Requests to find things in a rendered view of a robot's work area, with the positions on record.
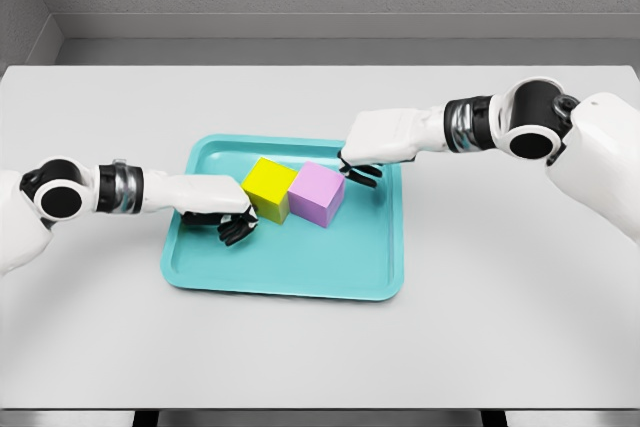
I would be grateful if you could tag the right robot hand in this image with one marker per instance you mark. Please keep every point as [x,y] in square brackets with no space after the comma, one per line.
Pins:
[380,139]

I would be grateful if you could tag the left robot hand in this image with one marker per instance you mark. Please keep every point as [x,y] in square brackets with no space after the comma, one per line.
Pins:
[215,194]

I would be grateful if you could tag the yellow cube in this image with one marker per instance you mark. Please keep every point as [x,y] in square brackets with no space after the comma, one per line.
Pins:
[267,184]

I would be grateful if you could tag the pink cube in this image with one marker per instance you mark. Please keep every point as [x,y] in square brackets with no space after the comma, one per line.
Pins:
[316,193]

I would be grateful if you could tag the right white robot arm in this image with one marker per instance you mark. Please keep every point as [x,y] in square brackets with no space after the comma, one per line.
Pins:
[540,132]

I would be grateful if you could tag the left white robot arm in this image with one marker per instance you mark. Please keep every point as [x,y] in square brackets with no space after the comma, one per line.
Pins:
[75,197]

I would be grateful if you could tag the teal tray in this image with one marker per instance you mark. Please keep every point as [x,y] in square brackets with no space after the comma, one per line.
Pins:
[300,257]

